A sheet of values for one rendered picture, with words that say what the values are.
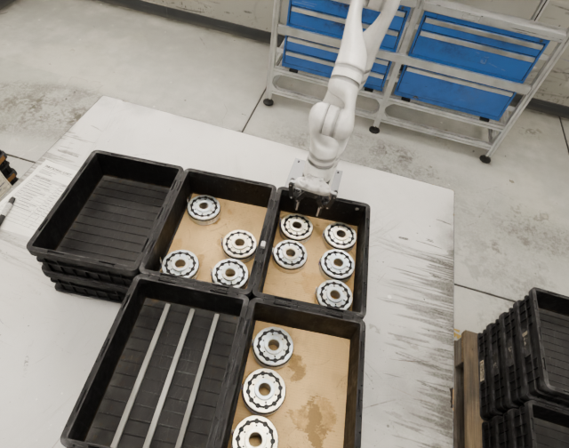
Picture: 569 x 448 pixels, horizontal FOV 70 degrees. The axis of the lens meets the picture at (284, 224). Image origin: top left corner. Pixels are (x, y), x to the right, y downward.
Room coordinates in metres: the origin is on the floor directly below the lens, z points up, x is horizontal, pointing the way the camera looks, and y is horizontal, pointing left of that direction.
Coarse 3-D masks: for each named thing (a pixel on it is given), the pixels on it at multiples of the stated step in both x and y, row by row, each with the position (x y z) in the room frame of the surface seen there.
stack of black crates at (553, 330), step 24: (504, 312) 0.92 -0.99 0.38; (528, 312) 0.84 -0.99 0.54; (552, 312) 0.89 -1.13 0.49; (480, 336) 0.90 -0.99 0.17; (504, 336) 0.80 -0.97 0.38; (528, 336) 0.74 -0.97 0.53; (552, 336) 0.78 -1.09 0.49; (480, 360) 0.78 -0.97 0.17; (504, 360) 0.70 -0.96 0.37; (528, 360) 0.66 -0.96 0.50; (552, 360) 0.68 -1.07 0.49; (480, 384) 0.67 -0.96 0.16; (504, 384) 0.61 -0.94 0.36; (528, 384) 0.57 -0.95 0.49; (552, 384) 0.59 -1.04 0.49; (480, 408) 0.57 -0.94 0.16; (504, 408) 0.54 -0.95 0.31
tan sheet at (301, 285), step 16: (320, 224) 0.84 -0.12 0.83; (320, 240) 0.78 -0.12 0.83; (320, 256) 0.72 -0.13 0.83; (352, 256) 0.74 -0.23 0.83; (272, 272) 0.63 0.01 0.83; (304, 272) 0.65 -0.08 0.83; (272, 288) 0.58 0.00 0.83; (288, 288) 0.59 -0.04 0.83; (304, 288) 0.60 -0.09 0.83; (352, 288) 0.63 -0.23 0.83
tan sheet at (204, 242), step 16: (224, 208) 0.84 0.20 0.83; (240, 208) 0.85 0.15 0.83; (256, 208) 0.86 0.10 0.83; (192, 224) 0.75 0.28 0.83; (224, 224) 0.77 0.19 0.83; (240, 224) 0.78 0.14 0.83; (256, 224) 0.80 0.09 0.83; (176, 240) 0.68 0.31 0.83; (192, 240) 0.69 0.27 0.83; (208, 240) 0.70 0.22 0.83; (256, 240) 0.73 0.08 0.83; (208, 256) 0.64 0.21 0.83; (224, 256) 0.66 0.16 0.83; (208, 272) 0.59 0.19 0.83
